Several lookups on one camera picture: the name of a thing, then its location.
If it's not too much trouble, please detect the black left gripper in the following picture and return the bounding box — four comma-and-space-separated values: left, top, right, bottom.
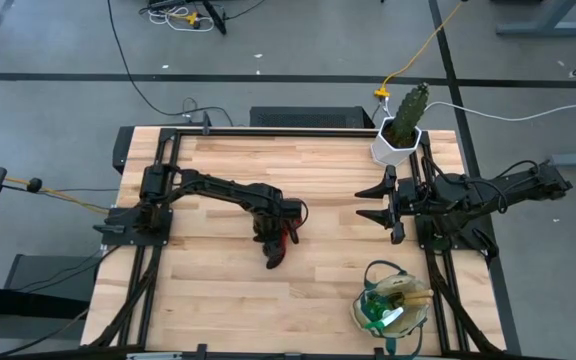
251, 198, 300, 271

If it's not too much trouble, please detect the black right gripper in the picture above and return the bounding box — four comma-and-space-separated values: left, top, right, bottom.
354, 164, 432, 246

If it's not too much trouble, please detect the green spray bottle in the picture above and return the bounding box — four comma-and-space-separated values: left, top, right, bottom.
360, 292, 405, 335

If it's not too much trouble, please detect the white plant pot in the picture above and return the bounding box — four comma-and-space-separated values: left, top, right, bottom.
370, 116, 423, 169

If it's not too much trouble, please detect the black computer case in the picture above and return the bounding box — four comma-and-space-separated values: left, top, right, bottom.
249, 105, 376, 130

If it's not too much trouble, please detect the grey stand base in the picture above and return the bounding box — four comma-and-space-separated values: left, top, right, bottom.
0, 253, 103, 359

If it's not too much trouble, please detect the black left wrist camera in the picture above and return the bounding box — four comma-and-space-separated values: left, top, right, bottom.
280, 197, 305, 222

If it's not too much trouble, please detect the yellow extension cable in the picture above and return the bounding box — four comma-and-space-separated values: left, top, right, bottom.
373, 0, 465, 99

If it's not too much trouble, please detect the black aluminium table frame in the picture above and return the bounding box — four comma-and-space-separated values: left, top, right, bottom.
80, 124, 509, 360

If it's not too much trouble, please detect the white floor cable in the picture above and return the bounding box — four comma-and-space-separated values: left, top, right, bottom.
423, 93, 576, 123

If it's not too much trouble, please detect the white and yellow cable bundle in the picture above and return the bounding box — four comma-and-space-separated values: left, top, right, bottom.
140, 0, 229, 36

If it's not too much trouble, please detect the black floor cable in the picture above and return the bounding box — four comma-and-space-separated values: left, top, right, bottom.
106, 0, 235, 127

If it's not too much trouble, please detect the yellow and black cable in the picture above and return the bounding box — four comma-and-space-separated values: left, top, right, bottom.
1, 175, 112, 217

